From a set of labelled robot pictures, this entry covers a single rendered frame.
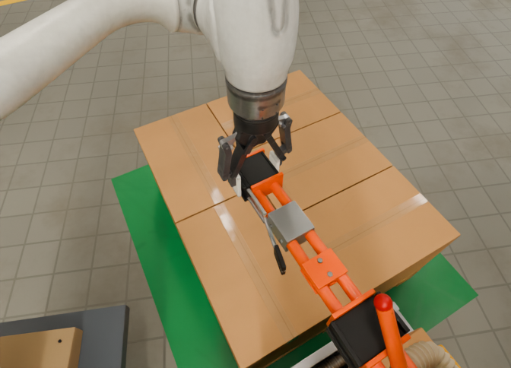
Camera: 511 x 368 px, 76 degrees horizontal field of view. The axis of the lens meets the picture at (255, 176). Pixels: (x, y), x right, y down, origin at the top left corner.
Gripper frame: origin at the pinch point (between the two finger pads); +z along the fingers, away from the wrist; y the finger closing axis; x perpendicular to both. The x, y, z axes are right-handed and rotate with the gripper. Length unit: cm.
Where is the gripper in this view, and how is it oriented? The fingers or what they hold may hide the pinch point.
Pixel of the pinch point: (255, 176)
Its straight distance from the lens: 68.9
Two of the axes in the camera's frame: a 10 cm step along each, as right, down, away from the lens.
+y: 8.8, -3.9, 2.8
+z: 0.0, 5.7, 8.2
